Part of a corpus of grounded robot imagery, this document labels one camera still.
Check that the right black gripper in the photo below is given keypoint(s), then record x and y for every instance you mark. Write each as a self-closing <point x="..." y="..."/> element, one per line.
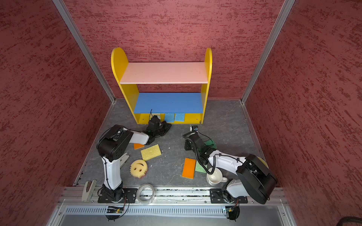
<point x="187" y="143"/>

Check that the pink upper shelf board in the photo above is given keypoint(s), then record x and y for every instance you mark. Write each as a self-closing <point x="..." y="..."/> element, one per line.
<point x="167" y="73"/>

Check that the yellow cup with pens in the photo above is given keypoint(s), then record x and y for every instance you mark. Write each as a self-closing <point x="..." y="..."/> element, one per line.
<point x="263" y="161"/>

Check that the yellow shelf unit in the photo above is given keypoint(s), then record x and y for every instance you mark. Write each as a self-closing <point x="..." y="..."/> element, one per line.
<point x="119" y="63"/>

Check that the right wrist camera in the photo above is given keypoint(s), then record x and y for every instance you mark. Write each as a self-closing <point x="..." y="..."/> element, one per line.
<point x="194" y="128"/>

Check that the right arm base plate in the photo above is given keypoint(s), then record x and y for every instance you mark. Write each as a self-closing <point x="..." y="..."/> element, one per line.
<point x="218" y="195"/>

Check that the blue lower shelf board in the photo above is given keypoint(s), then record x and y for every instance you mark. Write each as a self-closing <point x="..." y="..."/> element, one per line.
<point x="164" y="103"/>

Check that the aluminium rail front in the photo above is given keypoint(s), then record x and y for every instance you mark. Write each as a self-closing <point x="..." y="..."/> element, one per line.
<point x="168" y="195"/>

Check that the grey stapler on table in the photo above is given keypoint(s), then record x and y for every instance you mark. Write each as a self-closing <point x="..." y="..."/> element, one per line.
<point x="124" y="159"/>

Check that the beige stapler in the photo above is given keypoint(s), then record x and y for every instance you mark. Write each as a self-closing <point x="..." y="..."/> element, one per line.
<point x="88" y="190"/>

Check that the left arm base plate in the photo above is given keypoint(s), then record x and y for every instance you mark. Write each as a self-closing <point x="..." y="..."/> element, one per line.
<point x="127" y="195"/>

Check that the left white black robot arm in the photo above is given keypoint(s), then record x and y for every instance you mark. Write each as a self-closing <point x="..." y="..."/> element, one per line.
<point x="112" y="145"/>

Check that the green scrub sponge dark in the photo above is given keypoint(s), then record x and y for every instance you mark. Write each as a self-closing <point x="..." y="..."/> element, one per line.
<point x="210" y="143"/>

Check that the light green sponge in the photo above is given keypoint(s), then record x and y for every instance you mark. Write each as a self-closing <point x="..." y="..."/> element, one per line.
<point x="199" y="168"/>

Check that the white ceramic mug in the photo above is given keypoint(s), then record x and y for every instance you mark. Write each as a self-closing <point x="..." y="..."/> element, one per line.
<point x="215" y="178"/>

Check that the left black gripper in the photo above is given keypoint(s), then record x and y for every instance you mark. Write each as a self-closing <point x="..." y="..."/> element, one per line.
<point x="165" y="124"/>

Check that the clear tape roll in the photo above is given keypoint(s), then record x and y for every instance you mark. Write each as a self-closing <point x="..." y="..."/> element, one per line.
<point x="145" y="194"/>

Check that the orange sponge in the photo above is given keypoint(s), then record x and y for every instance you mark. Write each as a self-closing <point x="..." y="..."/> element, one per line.
<point x="189" y="168"/>
<point x="138" y="146"/>

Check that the yellow smiley face sponge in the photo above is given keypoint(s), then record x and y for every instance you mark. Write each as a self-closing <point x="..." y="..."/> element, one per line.
<point x="138" y="168"/>

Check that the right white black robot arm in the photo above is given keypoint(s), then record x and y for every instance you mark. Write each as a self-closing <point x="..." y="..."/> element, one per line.
<point x="243" y="176"/>

